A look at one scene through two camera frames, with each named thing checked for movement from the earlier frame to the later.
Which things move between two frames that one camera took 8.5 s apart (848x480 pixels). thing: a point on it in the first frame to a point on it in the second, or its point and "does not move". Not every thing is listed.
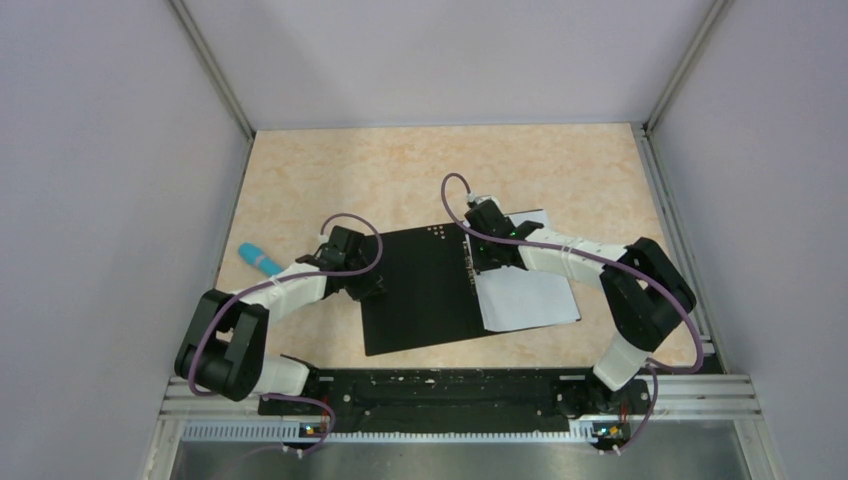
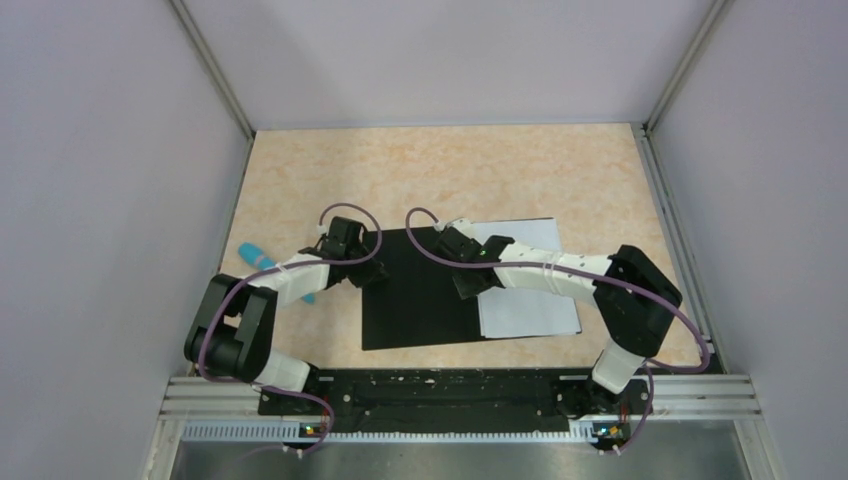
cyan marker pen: x=256 y=256 does not move
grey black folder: x=431 y=294 does not move
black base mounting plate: x=458 y=401 does not move
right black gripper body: x=483 y=257 to x=466 y=285
